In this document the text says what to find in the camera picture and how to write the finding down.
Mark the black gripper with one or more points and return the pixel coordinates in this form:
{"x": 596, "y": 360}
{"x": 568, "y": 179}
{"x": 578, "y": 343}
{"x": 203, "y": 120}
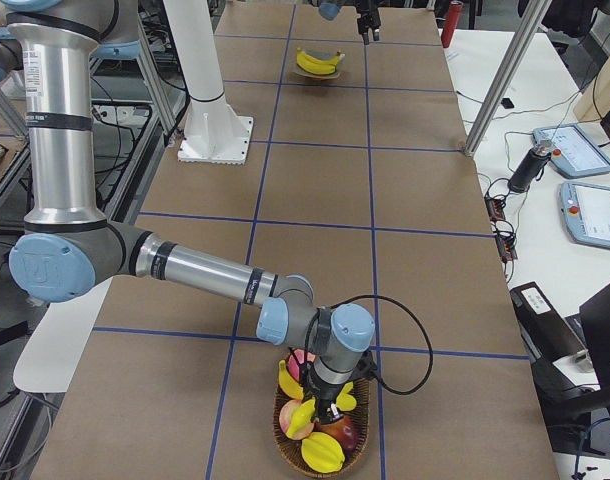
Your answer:
{"x": 367, "y": 15}
{"x": 326, "y": 393}

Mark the yellow banana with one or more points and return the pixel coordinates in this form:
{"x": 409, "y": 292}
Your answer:
{"x": 345, "y": 401}
{"x": 335, "y": 59}
{"x": 287, "y": 383}
{"x": 315, "y": 67}

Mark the yellow banana front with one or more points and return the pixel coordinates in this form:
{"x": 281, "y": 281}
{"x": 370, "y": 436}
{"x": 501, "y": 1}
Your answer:
{"x": 315, "y": 67}

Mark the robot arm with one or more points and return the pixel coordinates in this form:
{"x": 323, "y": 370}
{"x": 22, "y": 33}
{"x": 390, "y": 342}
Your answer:
{"x": 329, "y": 10}
{"x": 69, "y": 246}

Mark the grey square plate orange rim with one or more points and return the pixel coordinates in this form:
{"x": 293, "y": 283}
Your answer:
{"x": 298, "y": 71}

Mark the woven wicker basket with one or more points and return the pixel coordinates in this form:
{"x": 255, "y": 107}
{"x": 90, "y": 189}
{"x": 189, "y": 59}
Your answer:
{"x": 290, "y": 450}

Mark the yellow banana back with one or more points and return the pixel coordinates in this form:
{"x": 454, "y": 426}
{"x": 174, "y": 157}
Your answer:
{"x": 287, "y": 383}

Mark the red apple left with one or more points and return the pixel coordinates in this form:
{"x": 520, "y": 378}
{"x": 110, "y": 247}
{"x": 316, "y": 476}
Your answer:
{"x": 295, "y": 419}

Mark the dark red apple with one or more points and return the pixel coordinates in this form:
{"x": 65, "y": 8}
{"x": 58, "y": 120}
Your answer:
{"x": 343, "y": 431}

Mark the red apple back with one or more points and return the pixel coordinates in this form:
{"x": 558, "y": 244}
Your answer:
{"x": 296, "y": 362}

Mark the yellow starfruit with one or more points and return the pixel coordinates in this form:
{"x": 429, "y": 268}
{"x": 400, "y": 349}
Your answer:
{"x": 322, "y": 453}

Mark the red bottle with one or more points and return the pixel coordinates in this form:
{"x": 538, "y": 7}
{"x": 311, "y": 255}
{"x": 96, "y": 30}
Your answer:
{"x": 450, "y": 23}

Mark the black cylinder device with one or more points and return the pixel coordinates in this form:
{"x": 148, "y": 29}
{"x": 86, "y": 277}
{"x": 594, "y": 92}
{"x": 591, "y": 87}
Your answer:
{"x": 531, "y": 165}

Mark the teach pendant far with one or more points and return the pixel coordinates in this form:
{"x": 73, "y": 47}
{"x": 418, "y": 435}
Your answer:
{"x": 575, "y": 154}

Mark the teach pendant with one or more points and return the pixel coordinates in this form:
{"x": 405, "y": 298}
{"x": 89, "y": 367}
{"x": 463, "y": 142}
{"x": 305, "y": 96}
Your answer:
{"x": 585, "y": 211}
{"x": 575, "y": 154}

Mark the white chair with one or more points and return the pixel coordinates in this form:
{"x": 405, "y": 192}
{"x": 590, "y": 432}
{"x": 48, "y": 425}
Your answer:
{"x": 50, "y": 357}

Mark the black monitor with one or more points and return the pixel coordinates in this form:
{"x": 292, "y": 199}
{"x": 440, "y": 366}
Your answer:
{"x": 595, "y": 322}

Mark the teach pendant near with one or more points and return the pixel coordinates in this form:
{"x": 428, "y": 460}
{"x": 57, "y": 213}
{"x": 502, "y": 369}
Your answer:
{"x": 585, "y": 211}

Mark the aluminium frame post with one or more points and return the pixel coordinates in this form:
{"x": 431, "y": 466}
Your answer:
{"x": 519, "y": 44}

